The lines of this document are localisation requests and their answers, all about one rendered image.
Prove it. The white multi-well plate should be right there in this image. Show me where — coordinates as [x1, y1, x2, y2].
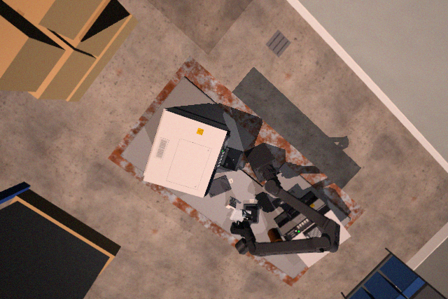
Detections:
[230, 208, 251, 221]

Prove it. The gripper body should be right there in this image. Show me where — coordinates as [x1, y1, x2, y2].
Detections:
[243, 215, 253, 233]

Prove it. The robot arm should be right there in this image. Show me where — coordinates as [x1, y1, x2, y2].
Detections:
[230, 164, 340, 257]

